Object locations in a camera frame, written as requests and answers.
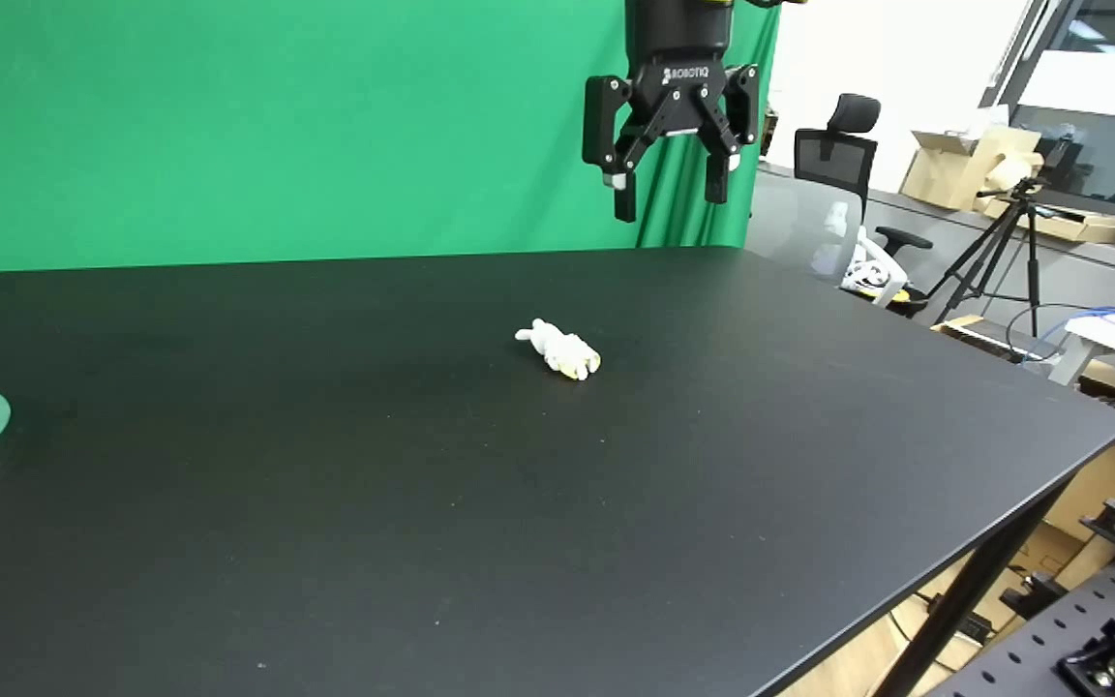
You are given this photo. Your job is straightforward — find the green fabric backdrop curtain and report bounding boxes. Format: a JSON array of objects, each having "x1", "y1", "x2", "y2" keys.
[{"x1": 0, "y1": 0, "x2": 787, "y2": 279}]

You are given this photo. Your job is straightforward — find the black camera tripod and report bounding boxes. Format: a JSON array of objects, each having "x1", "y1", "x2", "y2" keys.
[{"x1": 923, "y1": 173, "x2": 1052, "y2": 345}]

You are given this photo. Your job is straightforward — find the grey rounded panel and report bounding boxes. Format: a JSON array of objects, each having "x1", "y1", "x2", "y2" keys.
[{"x1": 744, "y1": 167, "x2": 869, "y2": 285}]

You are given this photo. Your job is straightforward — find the black white checkerboard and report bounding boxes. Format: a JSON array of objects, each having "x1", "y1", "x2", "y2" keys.
[{"x1": 842, "y1": 227, "x2": 907, "y2": 302}]

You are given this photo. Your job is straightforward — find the black table leg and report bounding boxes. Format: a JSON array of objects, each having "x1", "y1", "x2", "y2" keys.
[{"x1": 870, "y1": 478, "x2": 1077, "y2": 697}]

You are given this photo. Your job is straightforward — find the black perforated breadboard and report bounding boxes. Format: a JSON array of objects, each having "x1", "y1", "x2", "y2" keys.
[{"x1": 928, "y1": 558, "x2": 1115, "y2": 697}]

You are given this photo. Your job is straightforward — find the brown cardboard box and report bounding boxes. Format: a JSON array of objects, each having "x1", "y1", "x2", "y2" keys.
[{"x1": 897, "y1": 125, "x2": 1046, "y2": 218}]

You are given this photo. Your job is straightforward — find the small white plush object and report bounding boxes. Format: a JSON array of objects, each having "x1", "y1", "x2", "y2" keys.
[{"x1": 510, "y1": 318, "x2": 606, "y2": 387}]

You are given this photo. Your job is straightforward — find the black office chair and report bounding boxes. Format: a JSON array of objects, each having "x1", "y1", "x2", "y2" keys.
[{"x1": 790, "y1": 88, "x2": 937, "y2": 261}]

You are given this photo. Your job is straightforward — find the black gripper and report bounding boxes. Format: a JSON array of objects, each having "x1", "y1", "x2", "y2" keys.
[{"x1": 580, "y1": 0, "x2": 771, "y2": 226}]

